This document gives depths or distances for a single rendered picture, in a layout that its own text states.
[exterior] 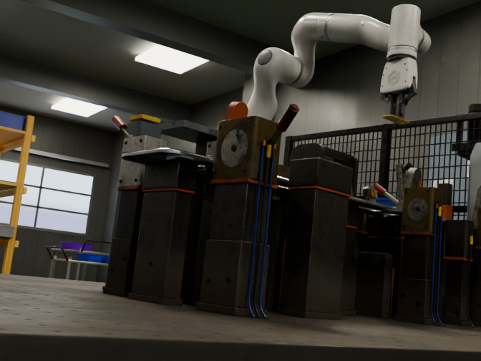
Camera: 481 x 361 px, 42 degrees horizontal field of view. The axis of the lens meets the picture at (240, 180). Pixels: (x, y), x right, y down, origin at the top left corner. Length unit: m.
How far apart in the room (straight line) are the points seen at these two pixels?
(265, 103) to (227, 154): 0.97
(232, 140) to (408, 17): 0.89
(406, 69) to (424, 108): 3.91
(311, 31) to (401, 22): 0.33
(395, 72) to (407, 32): 0.12
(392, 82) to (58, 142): 10.06
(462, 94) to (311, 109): 1.97
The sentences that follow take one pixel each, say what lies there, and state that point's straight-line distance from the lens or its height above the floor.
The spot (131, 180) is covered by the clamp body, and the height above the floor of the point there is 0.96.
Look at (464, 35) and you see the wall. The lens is 5.71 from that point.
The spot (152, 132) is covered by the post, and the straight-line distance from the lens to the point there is 1.65.
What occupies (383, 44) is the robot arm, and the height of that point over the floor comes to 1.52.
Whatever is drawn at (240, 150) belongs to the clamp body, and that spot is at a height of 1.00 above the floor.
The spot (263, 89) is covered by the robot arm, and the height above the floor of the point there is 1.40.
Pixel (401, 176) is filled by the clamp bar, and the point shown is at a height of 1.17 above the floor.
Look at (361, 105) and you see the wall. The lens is 6.33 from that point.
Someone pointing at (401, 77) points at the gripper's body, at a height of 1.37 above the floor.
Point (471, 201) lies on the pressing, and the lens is 2.40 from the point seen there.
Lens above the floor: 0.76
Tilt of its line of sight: 9 degrees up
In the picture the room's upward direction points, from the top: 6 degrees clockwise
